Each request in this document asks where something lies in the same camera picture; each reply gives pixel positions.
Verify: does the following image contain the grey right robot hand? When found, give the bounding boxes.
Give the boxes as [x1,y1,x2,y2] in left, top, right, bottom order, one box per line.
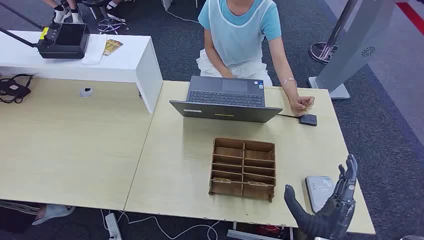
[284,153,359,240]

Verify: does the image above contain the person's left hand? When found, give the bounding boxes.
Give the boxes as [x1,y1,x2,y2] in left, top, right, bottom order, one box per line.
[289,96,316,117]

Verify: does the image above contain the gold ID card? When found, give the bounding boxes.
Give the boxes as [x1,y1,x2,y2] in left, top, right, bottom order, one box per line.
[299,98,316,116]

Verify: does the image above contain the wooden compartment box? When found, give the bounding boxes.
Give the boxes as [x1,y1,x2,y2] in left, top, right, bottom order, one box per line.
[208,137,276,204]

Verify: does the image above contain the small black card reader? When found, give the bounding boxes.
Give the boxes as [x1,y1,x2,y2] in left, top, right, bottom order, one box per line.
[299,113,318,127]

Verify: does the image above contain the grey card reader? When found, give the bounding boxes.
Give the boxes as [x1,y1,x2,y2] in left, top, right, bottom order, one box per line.
[304,175,336,215]

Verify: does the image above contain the person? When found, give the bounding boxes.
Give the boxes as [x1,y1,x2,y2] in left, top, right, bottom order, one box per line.
[196,0,316,117]
[105,0,135,11]
[43,0,85,25]

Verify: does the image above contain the person's foot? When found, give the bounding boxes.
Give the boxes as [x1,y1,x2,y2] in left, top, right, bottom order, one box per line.
[32,204,76,226]

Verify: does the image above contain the person's leg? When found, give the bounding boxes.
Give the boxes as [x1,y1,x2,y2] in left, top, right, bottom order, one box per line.
[0,200,46,217]

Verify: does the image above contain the dark grey laptop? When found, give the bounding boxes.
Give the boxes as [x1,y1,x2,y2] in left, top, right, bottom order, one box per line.
[169,75,283,124]

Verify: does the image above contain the red object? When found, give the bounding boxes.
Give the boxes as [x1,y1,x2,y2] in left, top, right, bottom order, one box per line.
[255,225,283,238]

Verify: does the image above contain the grey kiosk stand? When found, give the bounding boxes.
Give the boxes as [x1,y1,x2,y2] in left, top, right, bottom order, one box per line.
[308,0,397,101]

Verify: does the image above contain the grey metal table foot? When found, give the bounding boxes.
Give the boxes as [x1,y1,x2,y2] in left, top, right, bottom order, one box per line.
[226,229,263,240]

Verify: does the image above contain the white desk riser shelf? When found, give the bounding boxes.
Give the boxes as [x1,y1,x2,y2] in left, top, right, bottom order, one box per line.
[0,30,164,115]

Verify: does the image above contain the black stool chrome base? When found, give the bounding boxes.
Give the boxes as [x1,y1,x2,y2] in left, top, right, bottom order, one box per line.
[81,0,130,35]

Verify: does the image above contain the white paper sheet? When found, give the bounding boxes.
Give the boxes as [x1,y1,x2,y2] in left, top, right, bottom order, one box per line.
[81,34,108,66]

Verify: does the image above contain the black joystick controller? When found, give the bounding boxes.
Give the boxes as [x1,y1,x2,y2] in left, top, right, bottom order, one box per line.
[35,21,91,60]

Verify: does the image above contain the white power strip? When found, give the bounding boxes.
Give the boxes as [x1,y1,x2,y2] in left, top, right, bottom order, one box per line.
[104,212,123,240]

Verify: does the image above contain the black rod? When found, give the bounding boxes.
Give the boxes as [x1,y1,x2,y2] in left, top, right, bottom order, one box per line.
[0,1,44,31]
[0,27,39,48]

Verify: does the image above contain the chrome stanchion post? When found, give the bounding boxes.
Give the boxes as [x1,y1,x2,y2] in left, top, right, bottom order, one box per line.
[308,0,360,65]

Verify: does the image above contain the white cable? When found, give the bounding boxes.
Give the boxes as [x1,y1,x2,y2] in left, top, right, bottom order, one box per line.
[160,0,201,25]
[99,209,221,240]

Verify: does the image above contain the grey cable grommet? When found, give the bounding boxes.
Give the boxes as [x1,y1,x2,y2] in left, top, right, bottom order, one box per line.
[79,86,95,99]

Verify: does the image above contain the black strap bundle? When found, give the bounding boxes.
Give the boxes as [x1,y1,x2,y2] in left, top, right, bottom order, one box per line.
[0,73,34,105]

